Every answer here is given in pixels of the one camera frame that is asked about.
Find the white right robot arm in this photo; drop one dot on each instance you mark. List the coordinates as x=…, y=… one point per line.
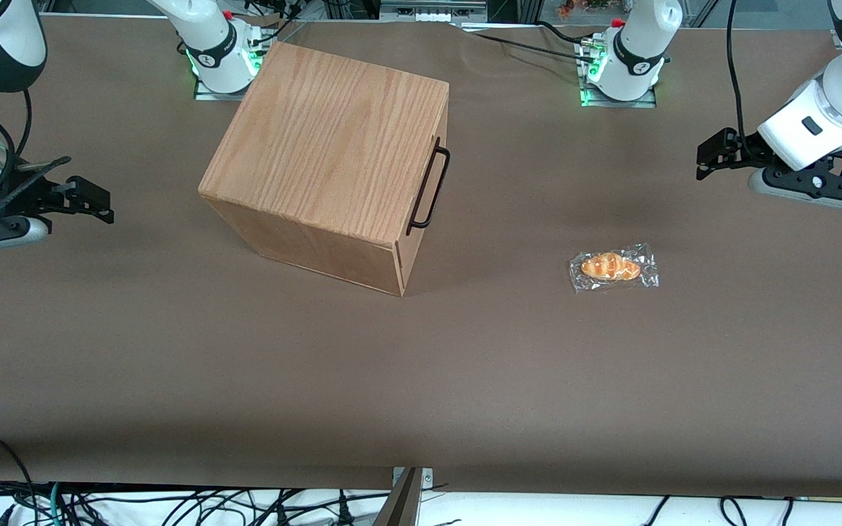
x=209, y=44

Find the croissant in clear wrapper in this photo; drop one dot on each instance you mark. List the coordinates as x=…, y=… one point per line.
x=611, y=267

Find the wooden lower drawer front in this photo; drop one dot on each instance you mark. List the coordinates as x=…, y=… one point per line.
x=406, y=274

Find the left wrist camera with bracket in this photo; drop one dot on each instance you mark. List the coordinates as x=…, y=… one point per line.
x=779, y=186

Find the aluminium frame rail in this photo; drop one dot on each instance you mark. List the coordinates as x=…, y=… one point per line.
x=432, y=10

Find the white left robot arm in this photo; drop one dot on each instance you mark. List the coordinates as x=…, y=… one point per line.
x=636, y=51

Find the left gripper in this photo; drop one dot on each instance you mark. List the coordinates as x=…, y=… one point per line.
x=748, y=150

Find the metal table edge bracket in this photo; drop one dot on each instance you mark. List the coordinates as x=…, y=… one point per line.
x=427, y=477

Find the oak wooden drawer cabinet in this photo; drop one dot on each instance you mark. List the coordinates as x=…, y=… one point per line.
x=319, y=146

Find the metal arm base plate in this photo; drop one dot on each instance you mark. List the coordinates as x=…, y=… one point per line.
x=205, y=93
x=622, y=103

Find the dark angled pole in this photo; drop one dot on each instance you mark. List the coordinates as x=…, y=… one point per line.
x=400, y=504

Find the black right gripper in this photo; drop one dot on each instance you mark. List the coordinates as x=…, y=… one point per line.
x=35, y=194

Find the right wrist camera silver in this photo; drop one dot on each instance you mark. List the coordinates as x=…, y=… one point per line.
x=4, y=234

